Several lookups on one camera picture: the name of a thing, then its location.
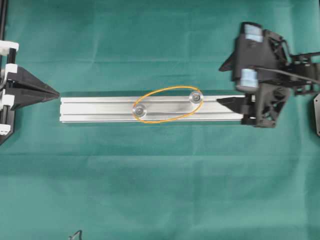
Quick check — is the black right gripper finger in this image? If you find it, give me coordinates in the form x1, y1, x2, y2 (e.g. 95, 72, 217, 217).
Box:
218, 51, 236, 72
216, 97, 248, 115

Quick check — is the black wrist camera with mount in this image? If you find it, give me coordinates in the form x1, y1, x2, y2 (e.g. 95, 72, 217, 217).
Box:
232, 22, 274, 93

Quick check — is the orange rubber band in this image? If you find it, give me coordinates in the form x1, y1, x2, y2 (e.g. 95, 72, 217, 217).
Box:
132, 85, 204, 124

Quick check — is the silver pulley shaft far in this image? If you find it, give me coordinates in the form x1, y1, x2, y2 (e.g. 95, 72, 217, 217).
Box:
188, 90, 204, 104

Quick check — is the green table cloth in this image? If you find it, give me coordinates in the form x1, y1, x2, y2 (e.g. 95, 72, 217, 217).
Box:
0, 0, 320, 240

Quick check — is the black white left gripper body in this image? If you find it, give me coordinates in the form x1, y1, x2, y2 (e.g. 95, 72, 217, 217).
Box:
0, 40, 19, 137

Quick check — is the aluminium extrusion rail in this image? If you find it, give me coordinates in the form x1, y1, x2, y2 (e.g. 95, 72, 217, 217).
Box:
59, 95, 243, 123

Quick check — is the black cable bottom edge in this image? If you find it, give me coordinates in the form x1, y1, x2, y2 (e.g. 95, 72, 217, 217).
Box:
68, 229, 84, 240

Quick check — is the silver pulley shaft near camera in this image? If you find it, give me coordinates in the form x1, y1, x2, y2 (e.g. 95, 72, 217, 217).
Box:
132, 103, 148, 118

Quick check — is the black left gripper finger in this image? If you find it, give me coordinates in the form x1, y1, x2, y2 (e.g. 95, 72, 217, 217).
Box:
7, 66, 60, 95
7, 88, 60, 110

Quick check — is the black frame bar left edge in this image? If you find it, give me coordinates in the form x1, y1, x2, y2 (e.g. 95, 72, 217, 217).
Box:
0, 0, 8, 41

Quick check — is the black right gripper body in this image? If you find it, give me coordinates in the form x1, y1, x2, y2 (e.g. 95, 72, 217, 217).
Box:
241, 29, 320, 128

